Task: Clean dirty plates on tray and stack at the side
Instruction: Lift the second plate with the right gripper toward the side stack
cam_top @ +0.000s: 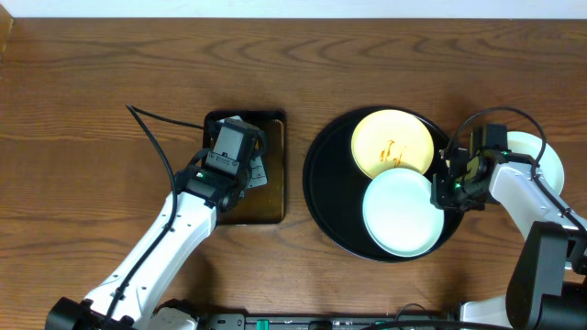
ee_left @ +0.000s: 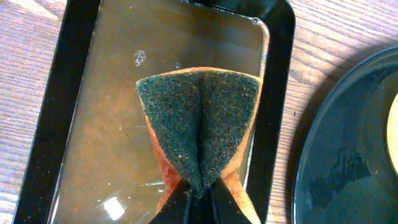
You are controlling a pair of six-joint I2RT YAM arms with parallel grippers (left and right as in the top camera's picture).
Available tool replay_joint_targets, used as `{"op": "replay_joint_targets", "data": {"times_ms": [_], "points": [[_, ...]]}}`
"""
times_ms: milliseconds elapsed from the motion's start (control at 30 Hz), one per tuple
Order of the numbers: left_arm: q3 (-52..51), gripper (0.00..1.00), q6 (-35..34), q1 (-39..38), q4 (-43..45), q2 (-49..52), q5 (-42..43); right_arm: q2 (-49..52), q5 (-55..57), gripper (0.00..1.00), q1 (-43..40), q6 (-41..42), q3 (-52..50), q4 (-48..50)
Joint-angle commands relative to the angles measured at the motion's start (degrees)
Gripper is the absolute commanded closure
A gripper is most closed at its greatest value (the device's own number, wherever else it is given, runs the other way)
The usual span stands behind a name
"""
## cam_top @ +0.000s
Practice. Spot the light blue plate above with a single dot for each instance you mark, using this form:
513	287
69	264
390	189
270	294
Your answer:
398	214

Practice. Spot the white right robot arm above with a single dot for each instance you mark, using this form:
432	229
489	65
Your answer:
537	296

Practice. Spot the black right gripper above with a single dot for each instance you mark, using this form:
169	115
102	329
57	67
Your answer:
439	197

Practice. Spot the light green plate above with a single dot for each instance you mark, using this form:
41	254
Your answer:
550	163

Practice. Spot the rectangular black sponge tray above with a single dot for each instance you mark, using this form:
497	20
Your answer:
264	205

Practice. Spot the yellow plate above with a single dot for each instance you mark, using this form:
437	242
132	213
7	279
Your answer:
389	139

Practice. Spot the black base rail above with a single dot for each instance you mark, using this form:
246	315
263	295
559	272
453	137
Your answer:
321	322

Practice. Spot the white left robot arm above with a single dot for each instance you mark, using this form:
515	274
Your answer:
129	298

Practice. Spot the round black tray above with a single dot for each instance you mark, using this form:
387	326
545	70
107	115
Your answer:
334	187

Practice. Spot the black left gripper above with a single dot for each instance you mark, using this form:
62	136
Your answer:
258	175

